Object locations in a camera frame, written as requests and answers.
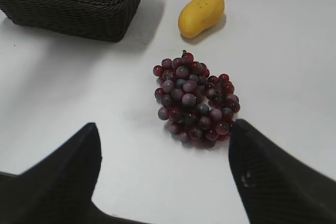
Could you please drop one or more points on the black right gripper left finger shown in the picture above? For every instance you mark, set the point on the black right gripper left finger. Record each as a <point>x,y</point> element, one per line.
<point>59,188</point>

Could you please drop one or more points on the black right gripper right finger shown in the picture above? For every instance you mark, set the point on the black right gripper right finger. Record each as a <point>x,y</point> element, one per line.
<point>275,187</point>

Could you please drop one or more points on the dark brown wicker basket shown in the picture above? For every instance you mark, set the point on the dark brown wicker basket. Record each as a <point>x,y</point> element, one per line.
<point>105,20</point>

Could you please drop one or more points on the purple grape bunch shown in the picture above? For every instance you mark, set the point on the purple grape bunch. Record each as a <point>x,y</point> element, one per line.
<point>199,108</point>

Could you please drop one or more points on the orange yellow mango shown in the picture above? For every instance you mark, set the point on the orange yellow mango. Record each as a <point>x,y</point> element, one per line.
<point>200,15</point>

